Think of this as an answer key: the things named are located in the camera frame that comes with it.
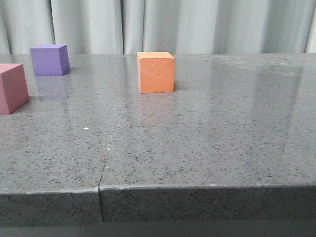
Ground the orange foam cube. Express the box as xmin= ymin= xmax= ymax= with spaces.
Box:
xmin=137 ymin=52 xmax=175 ymax=93

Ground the grey curtain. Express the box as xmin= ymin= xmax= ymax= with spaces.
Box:
xmin=0 ymin=0 xmax=316 ymax=54

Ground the purple foam cube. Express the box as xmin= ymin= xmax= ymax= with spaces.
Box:
xmin=29 ymin=44 xmax=70 ymax=76

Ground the pink foam cube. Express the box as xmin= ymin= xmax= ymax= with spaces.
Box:
xmin=0 ymin=63 xmax=29 ymax=115

